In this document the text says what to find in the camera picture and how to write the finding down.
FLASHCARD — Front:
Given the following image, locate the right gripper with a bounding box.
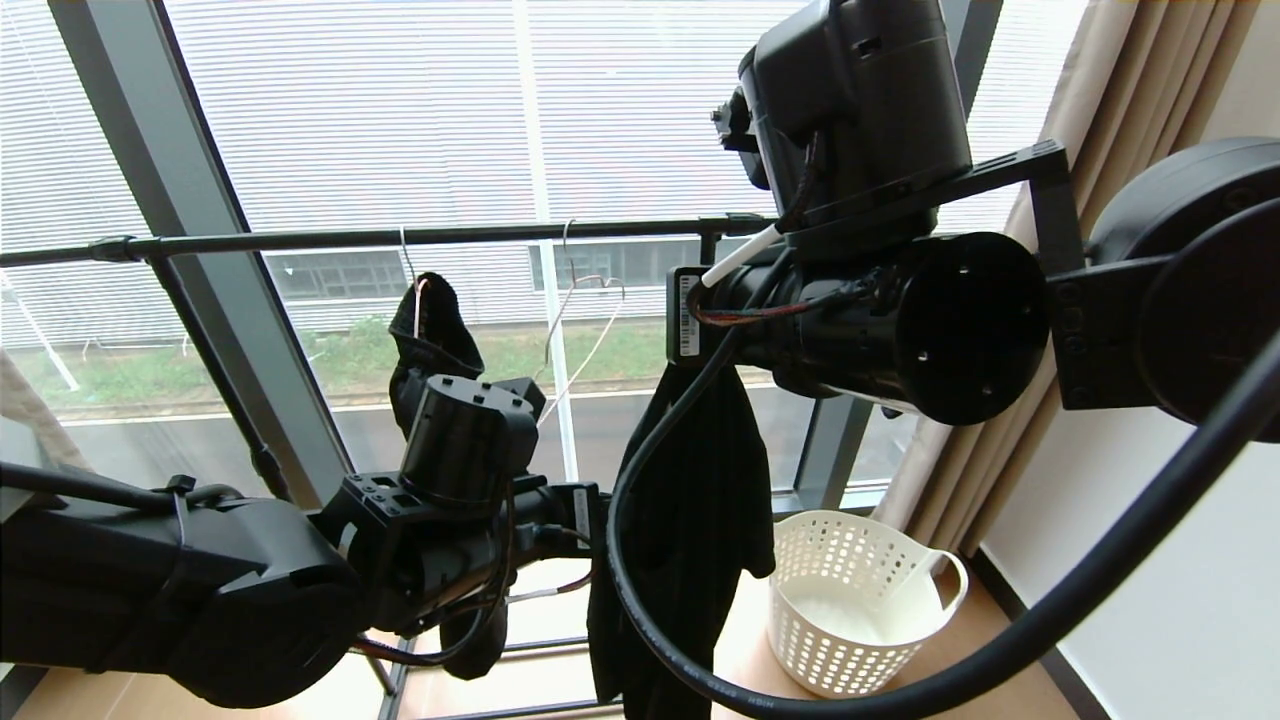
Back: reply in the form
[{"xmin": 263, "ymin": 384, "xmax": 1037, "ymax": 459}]
[{"xmin": 666, "ymin": 231, "xmax": 1052, "ymax": 427}]

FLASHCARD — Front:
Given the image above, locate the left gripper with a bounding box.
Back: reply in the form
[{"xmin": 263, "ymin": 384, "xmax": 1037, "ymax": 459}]
[{"xmin": 418, "ymin": 478, "xmax": 608, "ymax": 613}]

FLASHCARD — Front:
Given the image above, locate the black short-sleeved shirt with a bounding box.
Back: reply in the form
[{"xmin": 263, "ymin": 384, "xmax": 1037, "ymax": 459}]
[{"xmin": 586, "ymin": 358, "xmax": 777, "ymax": 720}]

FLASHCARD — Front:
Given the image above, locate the pink clothes hanger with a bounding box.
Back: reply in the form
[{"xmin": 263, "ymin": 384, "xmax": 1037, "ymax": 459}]
[
  {"xmin": 534, "ymin": 218, "xmax": 628, "ymax": 431},
  {"xmin": 398, "ymin": 227, "xmax": 433, "ymax": 343}
]

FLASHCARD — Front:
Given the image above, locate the black garment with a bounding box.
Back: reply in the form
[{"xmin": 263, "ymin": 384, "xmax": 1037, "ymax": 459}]
[{"xmin": 387, "ymin": 271, "xmax": 513, "ymax": 683}]

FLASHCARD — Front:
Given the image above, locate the white laundry basket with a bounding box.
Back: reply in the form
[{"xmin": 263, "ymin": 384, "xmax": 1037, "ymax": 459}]
[{"xmin": 767, "ymin": 509, "xmax": 970, "ymax": 700}]

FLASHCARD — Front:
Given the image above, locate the black clothes rack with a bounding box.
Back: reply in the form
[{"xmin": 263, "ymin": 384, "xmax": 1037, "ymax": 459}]
[{"xmin": 0, "ymin": 213, "xmax": 783, "ymax": 720}]

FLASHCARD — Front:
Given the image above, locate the beige curtain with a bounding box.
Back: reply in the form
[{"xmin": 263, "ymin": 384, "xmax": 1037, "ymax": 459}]
[
  {"xmin": 0, "ymin": 348, "xmax": 93, "ymax": 473},
  {"xmin": 870, "ymin": 0, "xmax": 1263, "ymax": 557}
]

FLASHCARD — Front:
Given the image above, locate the window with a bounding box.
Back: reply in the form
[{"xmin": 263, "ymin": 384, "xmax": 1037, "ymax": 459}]
[{"xmin": 0, "ymin": 0, "xmax": 1091, "ymax": 521}]

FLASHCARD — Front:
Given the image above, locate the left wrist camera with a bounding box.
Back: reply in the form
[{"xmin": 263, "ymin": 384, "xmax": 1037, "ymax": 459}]
[{"xmin": 487, "ymin": 376, "xmax": 549, "ymax": 422}]

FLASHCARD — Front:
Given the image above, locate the black cable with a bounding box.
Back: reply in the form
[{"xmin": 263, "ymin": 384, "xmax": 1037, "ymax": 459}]
[
  {"xmin": 605, "ymin": 248, "xmax": 1280, "ymax": 720},
  {"xmin": 0, "ymin": 461, "xmax": 243, "ymax": 513}
]

